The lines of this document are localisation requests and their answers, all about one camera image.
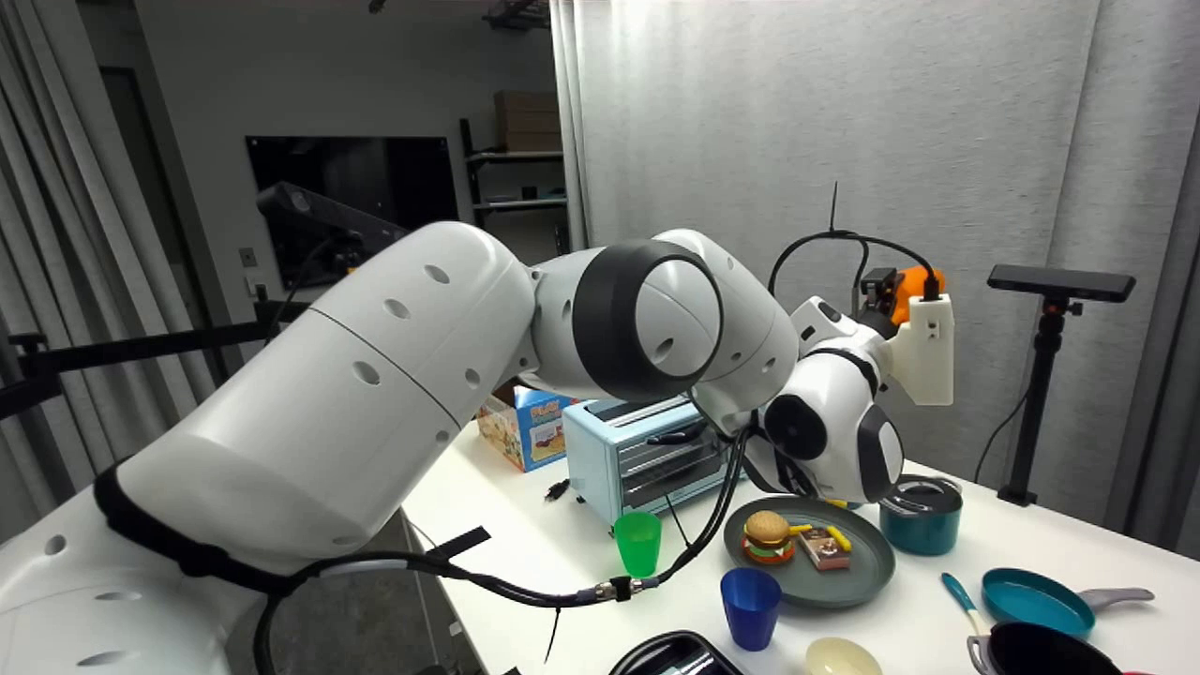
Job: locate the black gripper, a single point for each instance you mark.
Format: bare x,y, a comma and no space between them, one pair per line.
881,296

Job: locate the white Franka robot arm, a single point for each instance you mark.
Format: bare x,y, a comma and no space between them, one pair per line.
318,441

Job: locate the teal toy pot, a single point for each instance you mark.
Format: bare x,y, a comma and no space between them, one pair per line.
922,516

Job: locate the grey plate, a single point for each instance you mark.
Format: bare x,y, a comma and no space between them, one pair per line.
802,580

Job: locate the blue plastic cup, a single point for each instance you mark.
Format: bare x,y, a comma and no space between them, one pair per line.
753,606

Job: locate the green plastic cup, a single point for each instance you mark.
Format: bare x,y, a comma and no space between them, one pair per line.
641,542

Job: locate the black toy pot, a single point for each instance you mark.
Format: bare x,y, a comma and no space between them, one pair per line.
1037,650

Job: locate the toy sandwich piece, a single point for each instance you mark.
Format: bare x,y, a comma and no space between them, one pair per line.
826,550

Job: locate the toy burger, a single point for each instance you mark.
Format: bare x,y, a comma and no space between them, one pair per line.
767,542

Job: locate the light blue toy toaster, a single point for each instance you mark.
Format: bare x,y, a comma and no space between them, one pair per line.
641,456

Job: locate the teal frying pan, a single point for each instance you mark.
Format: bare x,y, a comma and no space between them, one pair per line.
1013,595

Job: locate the cream bowl centre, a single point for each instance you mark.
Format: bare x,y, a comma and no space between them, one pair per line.
843,657

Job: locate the blue white food box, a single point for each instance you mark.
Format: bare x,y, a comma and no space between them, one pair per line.
528,426

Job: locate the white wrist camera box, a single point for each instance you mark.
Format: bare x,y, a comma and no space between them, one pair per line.
924,354

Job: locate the teal handled pasta spoon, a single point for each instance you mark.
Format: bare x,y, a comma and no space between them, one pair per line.
979,632

